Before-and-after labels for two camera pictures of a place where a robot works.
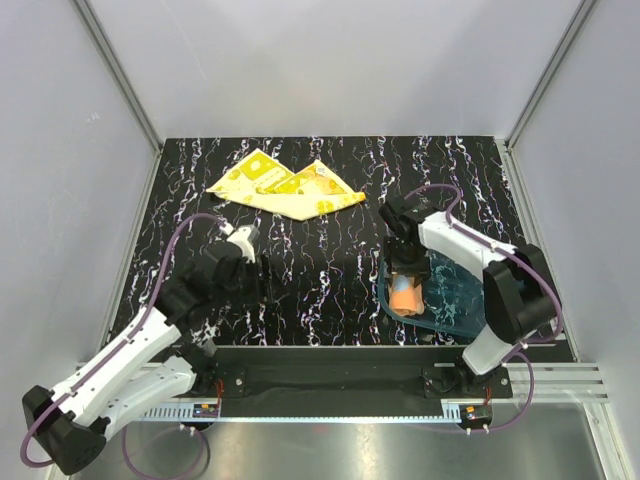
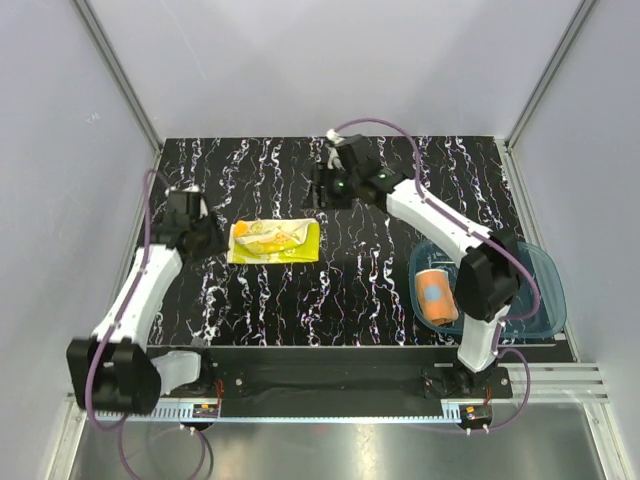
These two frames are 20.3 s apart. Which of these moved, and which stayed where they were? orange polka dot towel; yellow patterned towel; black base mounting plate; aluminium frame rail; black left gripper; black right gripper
Moved: black left gripper; black right gripper; yellow patterned towel; orange polka dot towel
Stayed: aluminium frame rail; black base mounting plate
